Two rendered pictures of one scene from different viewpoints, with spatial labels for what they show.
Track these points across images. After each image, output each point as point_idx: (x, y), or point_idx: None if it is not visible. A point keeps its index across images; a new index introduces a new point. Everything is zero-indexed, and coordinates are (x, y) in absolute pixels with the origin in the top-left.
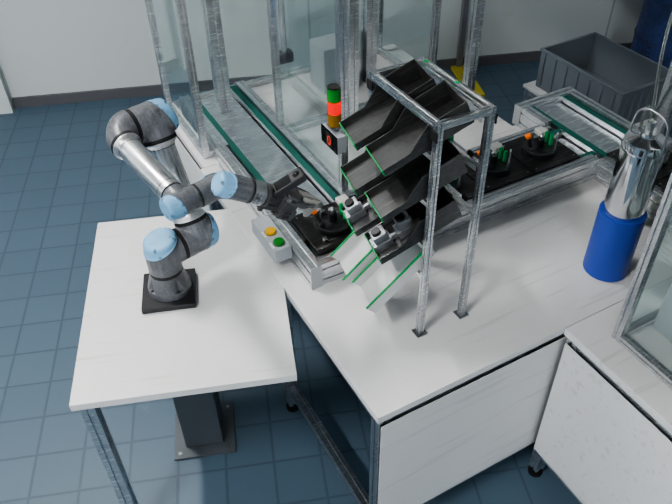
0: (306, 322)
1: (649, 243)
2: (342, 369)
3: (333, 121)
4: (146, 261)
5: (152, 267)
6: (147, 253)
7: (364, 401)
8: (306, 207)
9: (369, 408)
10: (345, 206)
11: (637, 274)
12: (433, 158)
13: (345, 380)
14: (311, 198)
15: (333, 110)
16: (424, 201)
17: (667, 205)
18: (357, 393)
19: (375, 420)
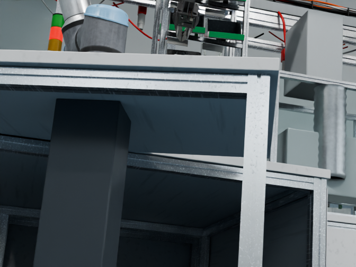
0: (194, 157)
1: (274, 124)
2: (269, 162)
3: (60, 46)
4: (108, 27)
5: (118, 34)
6: (118, 12)
7: (308, 169)
8: (196, 23)
9: (317, 170)
10: (180, 54)
11: (273, 149)
12: (248, 6)
13: (266, 183)
14: (181, 28)
15: (62, 35)
16: (238, 43)
17: (277, 95)
18: (296, 170)
19: (327, 177)
